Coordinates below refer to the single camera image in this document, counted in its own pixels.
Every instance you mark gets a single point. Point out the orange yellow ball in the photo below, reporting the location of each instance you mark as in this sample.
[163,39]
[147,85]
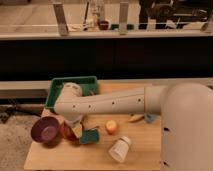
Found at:
[111,127]

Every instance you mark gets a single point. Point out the purple bowl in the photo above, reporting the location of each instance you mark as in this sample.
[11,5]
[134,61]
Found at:
[45,129]

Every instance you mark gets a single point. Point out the red bowl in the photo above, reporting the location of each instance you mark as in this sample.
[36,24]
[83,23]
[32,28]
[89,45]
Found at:
[70,133]

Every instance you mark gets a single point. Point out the wooden table board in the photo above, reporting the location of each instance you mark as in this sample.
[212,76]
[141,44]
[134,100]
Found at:
[63,155]

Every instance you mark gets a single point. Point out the blue small toy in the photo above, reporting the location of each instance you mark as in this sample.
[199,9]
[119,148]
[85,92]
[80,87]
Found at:
[149,118]

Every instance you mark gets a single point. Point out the yellow banana toy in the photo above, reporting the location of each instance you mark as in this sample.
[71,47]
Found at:
[135,118]

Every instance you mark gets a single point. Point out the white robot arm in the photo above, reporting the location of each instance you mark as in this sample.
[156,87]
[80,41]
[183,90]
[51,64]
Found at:
[186,112]

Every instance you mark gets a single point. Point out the white plastic cup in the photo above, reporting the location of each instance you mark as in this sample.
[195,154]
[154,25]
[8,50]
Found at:
[120,148]

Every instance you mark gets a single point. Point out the teal sponge block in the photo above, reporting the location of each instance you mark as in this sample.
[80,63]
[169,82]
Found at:
[89,136]

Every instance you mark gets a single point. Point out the green plastic tray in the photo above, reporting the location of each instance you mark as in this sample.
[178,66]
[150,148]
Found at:
[88,85]

